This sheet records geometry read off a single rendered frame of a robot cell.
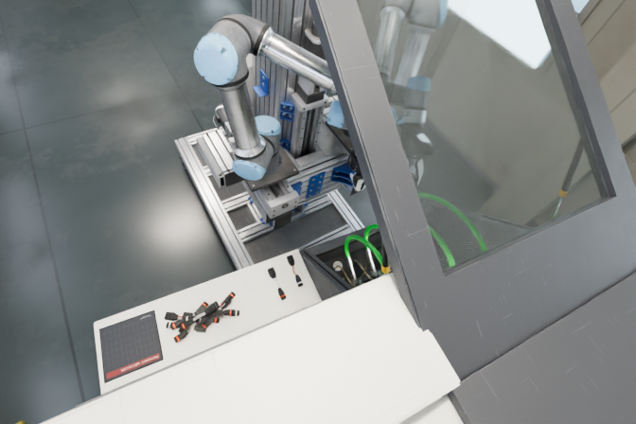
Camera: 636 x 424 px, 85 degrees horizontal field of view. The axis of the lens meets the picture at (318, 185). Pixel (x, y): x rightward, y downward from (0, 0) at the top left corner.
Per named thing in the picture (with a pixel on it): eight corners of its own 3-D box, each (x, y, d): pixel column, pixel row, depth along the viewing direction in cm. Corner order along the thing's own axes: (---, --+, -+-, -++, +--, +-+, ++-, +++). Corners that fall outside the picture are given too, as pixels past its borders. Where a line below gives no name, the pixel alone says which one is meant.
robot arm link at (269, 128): (283, 139, 145) (285, 114, 134) (273, 163, 137) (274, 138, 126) (256, 132, 145) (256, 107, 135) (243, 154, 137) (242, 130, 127)
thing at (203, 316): (233, 288, 121) (232, 282, 117) (242, 317, 116) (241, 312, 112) (164, 314, 113) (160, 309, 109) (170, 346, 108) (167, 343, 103)
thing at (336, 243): (416, 221, 173) (429, 203, 160) (421, 228, 171) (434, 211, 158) (302, 264, 150) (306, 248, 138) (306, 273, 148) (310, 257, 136)
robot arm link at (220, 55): (277, 158, 136) (248, 18, 95) (264, 187, 127) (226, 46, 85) (248, 154, 139) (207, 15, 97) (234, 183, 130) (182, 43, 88)
